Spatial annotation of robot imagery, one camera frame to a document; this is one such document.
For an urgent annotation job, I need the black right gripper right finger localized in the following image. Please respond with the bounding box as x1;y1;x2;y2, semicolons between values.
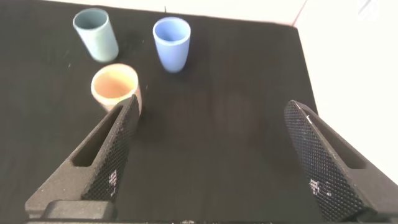
284;100;398;223

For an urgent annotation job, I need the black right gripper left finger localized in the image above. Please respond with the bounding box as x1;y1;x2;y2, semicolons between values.
24;94;141;219

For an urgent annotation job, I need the blue plastic cup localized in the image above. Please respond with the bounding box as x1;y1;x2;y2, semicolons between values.
152;16;192;73

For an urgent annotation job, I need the cream plastic cup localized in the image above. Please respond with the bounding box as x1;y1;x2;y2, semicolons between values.
90;63;143;114

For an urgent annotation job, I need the teal plastic cup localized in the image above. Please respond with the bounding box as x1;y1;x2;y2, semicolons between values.
72;7;119;63

